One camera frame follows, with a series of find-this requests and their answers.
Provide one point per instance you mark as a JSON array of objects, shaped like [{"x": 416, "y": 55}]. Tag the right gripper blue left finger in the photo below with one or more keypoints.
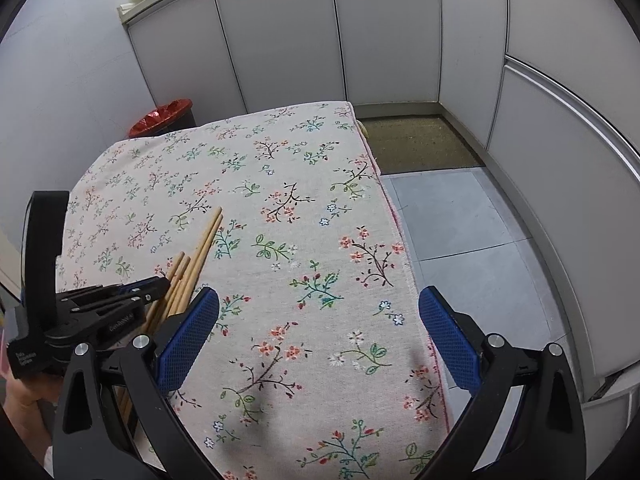
[{"x": 91, "y": 439}]

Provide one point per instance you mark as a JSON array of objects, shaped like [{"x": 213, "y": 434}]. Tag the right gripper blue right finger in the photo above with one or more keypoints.
[{"x": 546, "y": 438}]

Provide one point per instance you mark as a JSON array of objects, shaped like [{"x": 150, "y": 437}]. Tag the person's left hand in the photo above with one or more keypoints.
[{"x": 21, "y": 407}]

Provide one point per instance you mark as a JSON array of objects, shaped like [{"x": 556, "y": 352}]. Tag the floral tablecloth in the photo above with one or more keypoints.
[{"x": 318, "y": 366}]

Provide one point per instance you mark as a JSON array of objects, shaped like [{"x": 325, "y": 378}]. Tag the red trash bin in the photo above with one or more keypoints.
[{"x": 174, "y": 116}]

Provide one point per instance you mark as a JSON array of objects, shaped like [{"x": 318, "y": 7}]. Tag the brown floor mat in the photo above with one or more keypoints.
[{"x": 413, "y": 144}]

